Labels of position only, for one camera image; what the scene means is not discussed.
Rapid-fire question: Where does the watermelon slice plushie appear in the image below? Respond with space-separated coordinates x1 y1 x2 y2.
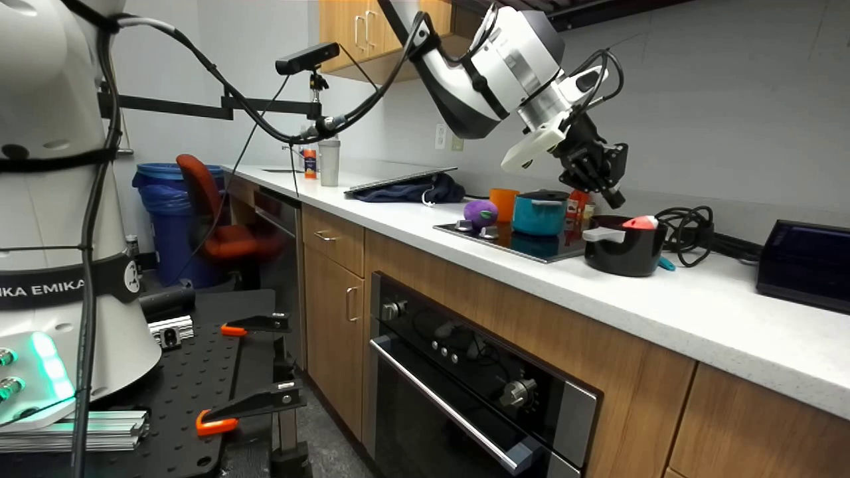
621 216 659 230

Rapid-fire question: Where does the blue trash bin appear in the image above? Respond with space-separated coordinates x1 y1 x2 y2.
132 161 223 286

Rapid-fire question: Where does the red office chair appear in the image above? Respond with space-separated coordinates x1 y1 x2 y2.
174 155 287 267

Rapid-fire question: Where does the black cable bundle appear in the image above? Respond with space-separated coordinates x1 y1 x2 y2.
652 204 765 271

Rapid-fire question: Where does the black perforated mounting table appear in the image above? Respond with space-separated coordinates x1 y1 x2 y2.
87 289 311 478

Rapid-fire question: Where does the metal water bottle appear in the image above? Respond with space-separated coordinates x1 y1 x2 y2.
319 139 340 185

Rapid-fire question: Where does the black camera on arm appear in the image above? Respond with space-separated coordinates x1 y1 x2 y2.
274 42 340 75

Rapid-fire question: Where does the black induction cooktop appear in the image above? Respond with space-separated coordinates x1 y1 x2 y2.
437 221 585 262

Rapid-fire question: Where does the black flat appliance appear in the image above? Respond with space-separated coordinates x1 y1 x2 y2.
756 221 850 313

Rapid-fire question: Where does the orange cup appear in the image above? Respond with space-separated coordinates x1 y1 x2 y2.
488 188 518 234

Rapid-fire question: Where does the red condiment bottle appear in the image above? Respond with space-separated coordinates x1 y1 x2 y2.
566 190 591 239

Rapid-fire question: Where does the orange handled clamp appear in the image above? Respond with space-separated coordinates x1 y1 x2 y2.
193 383 303 437
217 315 289 339

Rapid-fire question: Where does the purple plush toy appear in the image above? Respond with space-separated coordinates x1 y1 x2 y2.
460 200 496 239

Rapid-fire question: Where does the wooden wall cabinet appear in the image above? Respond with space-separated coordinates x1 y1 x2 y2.
319 0 484 81

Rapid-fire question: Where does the built-in black oven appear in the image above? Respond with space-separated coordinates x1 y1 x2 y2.
368 274 603 478

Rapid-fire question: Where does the dark folded cloth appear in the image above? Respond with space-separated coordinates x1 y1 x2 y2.
347 172 465 201

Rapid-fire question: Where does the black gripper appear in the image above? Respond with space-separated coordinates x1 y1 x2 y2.
555 113 629 210

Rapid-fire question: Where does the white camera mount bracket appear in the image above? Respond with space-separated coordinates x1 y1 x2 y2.
501 123 566 172

